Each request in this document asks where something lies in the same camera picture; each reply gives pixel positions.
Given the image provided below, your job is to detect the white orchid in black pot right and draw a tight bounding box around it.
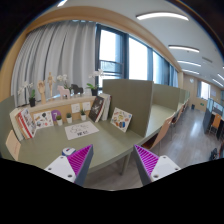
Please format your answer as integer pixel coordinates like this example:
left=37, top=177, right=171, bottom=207
left=86, top=69, right=104, bottom=96

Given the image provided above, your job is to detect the tan card at desk edge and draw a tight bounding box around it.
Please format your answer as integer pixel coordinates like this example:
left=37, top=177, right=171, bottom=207
left=6, top=130, right=21, bottom=160

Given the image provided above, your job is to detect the wooden mannequin figure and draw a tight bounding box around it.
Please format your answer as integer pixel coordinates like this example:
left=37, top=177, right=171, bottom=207
left=47, top=72, right=55, bottom=98

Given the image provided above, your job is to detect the red white book left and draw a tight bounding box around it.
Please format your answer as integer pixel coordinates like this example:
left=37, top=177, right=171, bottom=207
left=18, top=108, right=36, bottom=139

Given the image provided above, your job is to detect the small potted plant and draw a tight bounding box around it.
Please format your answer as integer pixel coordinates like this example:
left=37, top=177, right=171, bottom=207
left=80, top=109, right=86, bottom=121
left=66, top=113, right=72, bottom=124
left=56, top=115, right=63, bottom=126

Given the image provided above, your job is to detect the pink toy horse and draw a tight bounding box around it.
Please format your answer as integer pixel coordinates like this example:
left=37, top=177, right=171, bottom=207
left=57, top=85, right=70, bottom=100

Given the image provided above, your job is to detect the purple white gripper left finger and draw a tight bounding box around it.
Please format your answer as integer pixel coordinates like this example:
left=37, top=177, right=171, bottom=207
left=45, top=144, right=93, bottom=186

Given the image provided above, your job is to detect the white orchid in black pot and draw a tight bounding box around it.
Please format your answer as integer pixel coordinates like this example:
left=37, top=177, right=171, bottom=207
left=86, top=69, right=104, bottom=96
left=18, top=81, right=35, bottom=107

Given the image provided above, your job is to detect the dark book leaning upright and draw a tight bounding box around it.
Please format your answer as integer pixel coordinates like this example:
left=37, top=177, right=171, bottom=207
left=89, top=96, right=104, bottom=122

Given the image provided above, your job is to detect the white orchid in black pot left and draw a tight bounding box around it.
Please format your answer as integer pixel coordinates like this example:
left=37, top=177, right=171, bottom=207
left=18, top=81, right=35, bottom=107

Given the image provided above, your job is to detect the small potted plant left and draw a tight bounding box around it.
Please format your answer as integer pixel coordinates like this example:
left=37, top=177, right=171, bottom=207
left=56, top=115, right=63, bottom=126

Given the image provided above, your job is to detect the small potted plant middle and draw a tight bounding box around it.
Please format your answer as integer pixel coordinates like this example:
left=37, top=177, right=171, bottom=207
left=66, top=113, right=72, bottom=124

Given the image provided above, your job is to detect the small potted plant right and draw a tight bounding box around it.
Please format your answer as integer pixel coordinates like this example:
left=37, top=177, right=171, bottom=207
left=80, top=109, right=86, bottom=121

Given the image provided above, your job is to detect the white orchid middle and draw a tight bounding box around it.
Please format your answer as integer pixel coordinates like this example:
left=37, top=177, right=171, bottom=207
left=57, top=74, right=71, bottom=89

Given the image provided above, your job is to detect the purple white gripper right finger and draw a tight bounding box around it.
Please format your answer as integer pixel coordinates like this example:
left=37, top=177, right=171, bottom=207
left=133, top=145, right=180, bottom=185

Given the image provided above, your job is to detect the black toy horse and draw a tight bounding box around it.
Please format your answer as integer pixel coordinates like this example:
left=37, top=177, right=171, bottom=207
left=71, top=84, right=84, bottom=94

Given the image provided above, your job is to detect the wooden desk shelf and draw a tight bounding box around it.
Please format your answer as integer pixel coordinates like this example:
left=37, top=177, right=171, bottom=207
left=22, top=96, right=95, bottom=122

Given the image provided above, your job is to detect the colourful illustrated card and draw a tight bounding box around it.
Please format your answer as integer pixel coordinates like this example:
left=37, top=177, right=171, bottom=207
left=111, top=108, right=132, bottom=132

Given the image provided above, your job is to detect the white paper sheet with drawing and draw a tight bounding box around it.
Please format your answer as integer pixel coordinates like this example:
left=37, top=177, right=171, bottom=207
left=65, top=121, right=98, bottom=140

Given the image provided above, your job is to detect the white book behind dark book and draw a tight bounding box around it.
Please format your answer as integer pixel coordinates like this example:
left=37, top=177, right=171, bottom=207
left=100, top=93, right=111, bottom=121

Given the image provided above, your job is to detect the grey window curtain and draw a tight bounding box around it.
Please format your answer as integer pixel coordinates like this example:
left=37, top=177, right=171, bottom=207
left=11, top=21, right=96, bottom=106

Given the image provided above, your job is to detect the olive green desk divider panel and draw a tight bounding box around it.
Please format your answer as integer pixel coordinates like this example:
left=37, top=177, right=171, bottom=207
left=103, top=79, right=154, bottom=137

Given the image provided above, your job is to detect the sticker picture card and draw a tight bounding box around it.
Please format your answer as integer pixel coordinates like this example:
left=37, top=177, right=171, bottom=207
left=34, top=111, right=54, bottom=129

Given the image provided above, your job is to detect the purple round question mark sign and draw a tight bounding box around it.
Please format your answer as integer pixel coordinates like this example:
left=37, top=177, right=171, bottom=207
left=51, top=110, right=61, bottom=121

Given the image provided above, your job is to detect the wooden hand model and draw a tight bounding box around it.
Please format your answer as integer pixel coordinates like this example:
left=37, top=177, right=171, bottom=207
left=37, top=80, right=46, bottom=104

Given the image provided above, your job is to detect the wooden chair near desk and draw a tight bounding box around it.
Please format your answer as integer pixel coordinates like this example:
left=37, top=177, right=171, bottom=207
left=142, top=114, right=174, bottom=150

